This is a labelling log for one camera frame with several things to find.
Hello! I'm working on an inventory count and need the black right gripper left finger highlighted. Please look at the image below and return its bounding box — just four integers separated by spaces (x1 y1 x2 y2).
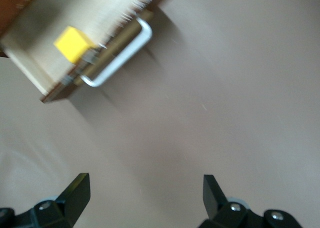
14 173 91 228

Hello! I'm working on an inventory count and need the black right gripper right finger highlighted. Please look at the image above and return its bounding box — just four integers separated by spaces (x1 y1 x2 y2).
199 174 266 228

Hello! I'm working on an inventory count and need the wooden drawer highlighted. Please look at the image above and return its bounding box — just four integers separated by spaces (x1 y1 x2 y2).
0 0 171 104

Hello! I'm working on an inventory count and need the yellow block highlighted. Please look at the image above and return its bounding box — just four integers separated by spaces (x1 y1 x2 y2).
54 25 93 64

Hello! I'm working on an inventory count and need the white drawer handle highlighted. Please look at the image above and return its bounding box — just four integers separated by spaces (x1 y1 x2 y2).
79 17 153 88

